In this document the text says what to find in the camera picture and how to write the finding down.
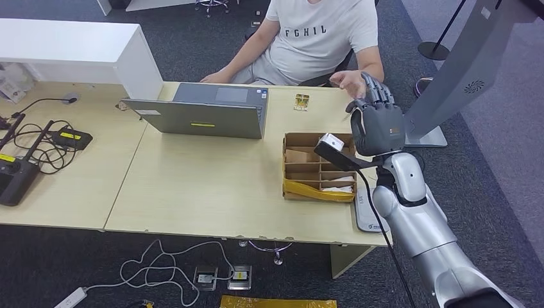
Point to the white room key card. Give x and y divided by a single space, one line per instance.
338 189
347 116
344 179

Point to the yellow floor tape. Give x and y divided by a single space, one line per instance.
279 302

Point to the grey kiosk stand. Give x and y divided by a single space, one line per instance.
463 72

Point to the round chrome rimmed base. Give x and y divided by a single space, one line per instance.
418 87

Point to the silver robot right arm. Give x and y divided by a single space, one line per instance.
416 221

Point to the grey laptop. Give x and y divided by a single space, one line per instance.
204 121

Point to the person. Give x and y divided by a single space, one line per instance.
316 46

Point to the person's left forearm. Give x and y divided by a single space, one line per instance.
372 63

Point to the white counter shelf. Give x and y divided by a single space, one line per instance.
63 42

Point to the papers in clear bag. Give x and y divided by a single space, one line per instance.
12 80

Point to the grey card reader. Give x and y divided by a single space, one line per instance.
363 212

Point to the black stanchion post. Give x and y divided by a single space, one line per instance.
433 51

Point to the gold patterned ID card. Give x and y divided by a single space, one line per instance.
301 103

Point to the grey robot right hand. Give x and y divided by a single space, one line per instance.
380 129

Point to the light wood desk leg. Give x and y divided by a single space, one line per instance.
347 261

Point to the black router with antennas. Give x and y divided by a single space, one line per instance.
17 183

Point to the chrome office chair base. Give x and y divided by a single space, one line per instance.
212 3

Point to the black chair of person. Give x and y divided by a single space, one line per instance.
327 78

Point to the white furniture panel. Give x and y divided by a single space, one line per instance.
105 6

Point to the small brown object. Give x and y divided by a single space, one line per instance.
122 106

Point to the person's right hand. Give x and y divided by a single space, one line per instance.
215 78

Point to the cardboard divider box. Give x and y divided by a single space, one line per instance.
297 170

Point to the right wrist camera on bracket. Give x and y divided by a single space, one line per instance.
335 159

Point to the grey round desk grommet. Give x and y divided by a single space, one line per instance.
68 96

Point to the person's left hand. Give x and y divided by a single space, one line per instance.
350 80

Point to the metal floor socket box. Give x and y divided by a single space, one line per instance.
206 278
240 277

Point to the black adapter with yellow label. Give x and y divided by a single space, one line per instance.
73 139

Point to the person's right forearm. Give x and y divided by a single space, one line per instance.
248 49

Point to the white power strip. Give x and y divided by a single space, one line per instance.
71 298

